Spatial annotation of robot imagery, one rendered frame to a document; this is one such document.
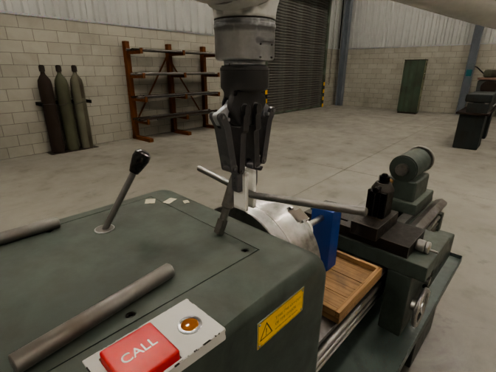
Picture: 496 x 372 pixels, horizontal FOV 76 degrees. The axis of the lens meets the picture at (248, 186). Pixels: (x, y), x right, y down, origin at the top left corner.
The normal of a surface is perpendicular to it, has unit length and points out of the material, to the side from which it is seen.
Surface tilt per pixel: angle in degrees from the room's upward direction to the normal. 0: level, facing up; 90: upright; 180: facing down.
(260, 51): 90
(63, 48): 90
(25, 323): 0
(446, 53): 90
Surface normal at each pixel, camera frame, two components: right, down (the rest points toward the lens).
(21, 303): 0.00, -0.94
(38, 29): 0.76, 0.22
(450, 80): -0.65, 0.26
